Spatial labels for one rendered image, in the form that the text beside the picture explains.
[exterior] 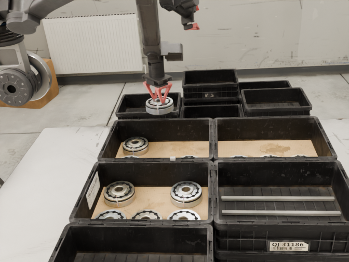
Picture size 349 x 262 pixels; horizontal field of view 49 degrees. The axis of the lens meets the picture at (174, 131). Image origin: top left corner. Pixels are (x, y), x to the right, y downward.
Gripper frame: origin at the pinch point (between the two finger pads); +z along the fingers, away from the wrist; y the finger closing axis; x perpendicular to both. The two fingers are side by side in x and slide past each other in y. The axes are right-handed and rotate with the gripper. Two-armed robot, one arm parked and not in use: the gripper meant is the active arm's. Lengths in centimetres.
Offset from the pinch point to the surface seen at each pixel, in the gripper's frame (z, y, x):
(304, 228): 15, -67, 7
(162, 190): 22.8, -19.8, 16.3
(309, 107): 43, 3, -114
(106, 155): 15.4, 2.9, 23.6
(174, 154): 22.1, -5.6, -1.4
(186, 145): 21.8, -4.5, -8.7
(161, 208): 23.1, -26.7, 22.4
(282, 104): 52, 29, -125
